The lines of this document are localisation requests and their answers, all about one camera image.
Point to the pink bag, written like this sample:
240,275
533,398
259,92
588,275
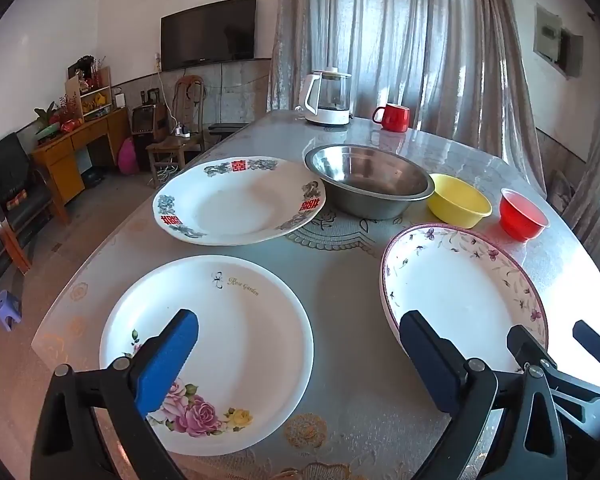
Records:
127,157

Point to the narrow grey curtain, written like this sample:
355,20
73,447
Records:
597,170

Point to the yellow plastic bowl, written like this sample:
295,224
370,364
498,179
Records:
457,202

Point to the purple plastic stool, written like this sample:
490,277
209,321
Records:
7,307

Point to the black wall television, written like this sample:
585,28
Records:
207,32

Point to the wall electrical box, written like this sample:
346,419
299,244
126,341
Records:
550,35

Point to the wooden chair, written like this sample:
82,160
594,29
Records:
167,147

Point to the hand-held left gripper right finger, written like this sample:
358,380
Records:
425,355

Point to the black speaker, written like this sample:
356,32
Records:
145,125

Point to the stainless steel bowl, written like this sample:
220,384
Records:
370,180

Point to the wooden desktop shelf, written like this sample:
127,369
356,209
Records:
97,85

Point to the white power strip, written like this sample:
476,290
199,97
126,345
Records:
182,132

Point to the red plastic bowl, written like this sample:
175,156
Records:
522,215

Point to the white glass electric kettle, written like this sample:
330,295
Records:
327,100

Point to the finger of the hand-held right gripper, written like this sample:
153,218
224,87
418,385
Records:
592,340
525,345

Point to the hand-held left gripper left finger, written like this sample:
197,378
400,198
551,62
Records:
170,360

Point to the grey cloth pile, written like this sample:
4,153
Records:
560,190

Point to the white plate with pink roses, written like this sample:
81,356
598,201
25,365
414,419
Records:
240,340

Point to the orange wooden desk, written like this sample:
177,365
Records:
60,160

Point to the red mug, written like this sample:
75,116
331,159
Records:
395,117

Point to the small white device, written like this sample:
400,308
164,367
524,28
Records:
119,98

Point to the wide grey curtain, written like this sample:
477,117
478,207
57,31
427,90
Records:
405,35

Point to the dark bench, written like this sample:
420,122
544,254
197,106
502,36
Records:
225,130

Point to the white plate purple floral rim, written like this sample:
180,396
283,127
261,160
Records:
455,285

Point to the potted green plant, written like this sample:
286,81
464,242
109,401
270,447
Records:
47,117

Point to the white plate with dragon pattern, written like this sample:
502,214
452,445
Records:
230,205

